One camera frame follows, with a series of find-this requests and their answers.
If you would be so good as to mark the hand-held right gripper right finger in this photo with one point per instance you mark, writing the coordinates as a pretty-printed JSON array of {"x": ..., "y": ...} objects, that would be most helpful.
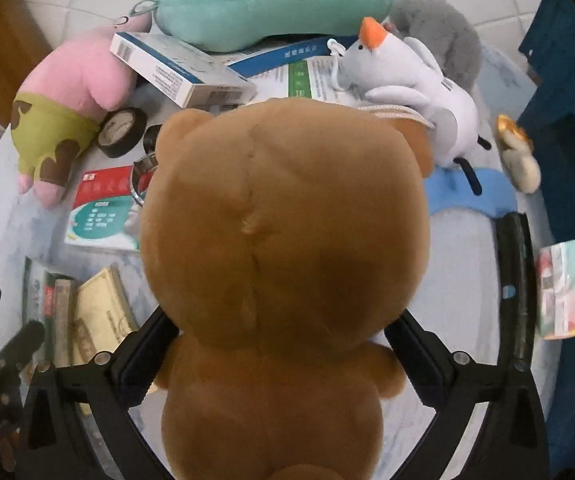
[{"x": 415, "y": 360}]

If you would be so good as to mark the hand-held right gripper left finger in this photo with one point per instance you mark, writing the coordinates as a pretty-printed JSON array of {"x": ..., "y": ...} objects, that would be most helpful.
[{"x": 140, "y": 365}]

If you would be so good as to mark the black garbage bag roll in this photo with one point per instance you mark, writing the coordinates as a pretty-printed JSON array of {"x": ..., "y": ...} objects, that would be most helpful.
[{"x": 515, "y": 280}]

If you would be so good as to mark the pastel tissue pack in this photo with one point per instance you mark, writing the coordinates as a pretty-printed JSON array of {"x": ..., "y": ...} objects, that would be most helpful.
[{"x": 562, "y": 290}]

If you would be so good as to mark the brown bear plush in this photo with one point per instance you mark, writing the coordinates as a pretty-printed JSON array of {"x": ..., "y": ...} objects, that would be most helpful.
[{"x": 277, "y": 240}]

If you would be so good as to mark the blue plastic crate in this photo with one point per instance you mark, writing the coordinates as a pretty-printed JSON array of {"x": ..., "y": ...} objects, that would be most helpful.
[{"x": 567, "y": 110}]

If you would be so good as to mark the green and orange box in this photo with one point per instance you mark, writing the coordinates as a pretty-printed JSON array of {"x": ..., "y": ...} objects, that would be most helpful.
[{"x": 47, "y": 305}]

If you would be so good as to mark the beige flat box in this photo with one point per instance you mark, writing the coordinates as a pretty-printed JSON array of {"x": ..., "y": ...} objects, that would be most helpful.
[{"x": 102, "y": 310}]

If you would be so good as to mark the red teal white box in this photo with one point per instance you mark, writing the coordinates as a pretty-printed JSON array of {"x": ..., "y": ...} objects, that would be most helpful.
[{"x": 100, "y": 210}]

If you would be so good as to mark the light blue foam piece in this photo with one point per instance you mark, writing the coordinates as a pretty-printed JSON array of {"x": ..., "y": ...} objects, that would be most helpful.
[{"x": 487, "y": 195}]

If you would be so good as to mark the black tape roll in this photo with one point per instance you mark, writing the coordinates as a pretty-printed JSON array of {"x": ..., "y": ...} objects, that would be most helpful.
[{"x": 132, "y": 142}]

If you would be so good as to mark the small tiger plush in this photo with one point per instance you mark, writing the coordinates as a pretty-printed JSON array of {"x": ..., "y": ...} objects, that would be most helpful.
[{"x": 522, "y": 170}]

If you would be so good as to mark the pink star plush green shorts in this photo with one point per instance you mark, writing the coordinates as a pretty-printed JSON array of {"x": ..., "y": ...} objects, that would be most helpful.
[{"x": 77, "y": 75}]

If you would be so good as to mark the white snowman plush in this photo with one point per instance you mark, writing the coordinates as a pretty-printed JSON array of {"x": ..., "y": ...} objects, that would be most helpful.
[{"x": 417, "y": 75}]

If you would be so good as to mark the white green printed box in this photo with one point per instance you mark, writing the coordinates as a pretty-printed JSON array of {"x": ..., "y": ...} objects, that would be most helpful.
[{"x": 312, "y": 82}]

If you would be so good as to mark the white and blue box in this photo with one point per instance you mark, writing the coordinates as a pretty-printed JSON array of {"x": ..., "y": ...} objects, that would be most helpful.
[{"x": 177, "y": 67}]

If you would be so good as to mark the large blue flat box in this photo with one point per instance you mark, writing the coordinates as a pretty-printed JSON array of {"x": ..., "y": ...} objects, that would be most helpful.
[{"x": 287, "y": 55}]

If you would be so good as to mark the grey furry plush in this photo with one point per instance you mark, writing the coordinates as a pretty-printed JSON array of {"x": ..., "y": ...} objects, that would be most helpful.
[{"x": 437, "y": 25}]

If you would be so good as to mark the teal plush cushion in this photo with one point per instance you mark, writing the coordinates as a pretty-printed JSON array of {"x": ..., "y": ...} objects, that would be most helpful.
[{"x": 267, "y": 5}]

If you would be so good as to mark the wooden frame post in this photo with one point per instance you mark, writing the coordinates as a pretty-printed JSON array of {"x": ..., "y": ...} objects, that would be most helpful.
[{"x": 2, "y": 35}]

